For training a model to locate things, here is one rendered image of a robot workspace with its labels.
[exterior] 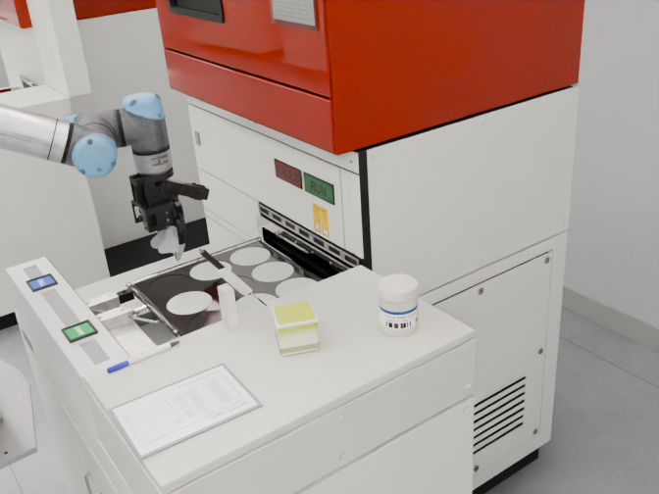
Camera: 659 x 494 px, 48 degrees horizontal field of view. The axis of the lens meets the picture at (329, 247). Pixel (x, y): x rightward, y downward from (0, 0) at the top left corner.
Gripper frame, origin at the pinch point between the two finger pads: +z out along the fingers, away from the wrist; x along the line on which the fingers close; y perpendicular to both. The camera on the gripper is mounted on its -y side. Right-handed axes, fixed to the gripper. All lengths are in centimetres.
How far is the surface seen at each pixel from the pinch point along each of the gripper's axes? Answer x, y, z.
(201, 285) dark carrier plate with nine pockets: -3.1, -5.1, 11.2
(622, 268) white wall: -2, -180, 73
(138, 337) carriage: 4.2, 14.2, 13.2
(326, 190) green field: 12.9, -31.0, -9.1
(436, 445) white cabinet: 59, -19, 27
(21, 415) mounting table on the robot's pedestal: 4.4, 40.5, 19.2
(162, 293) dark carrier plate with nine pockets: -6.4, 3.2, 11.3
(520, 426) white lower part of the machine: 27, -85, 80
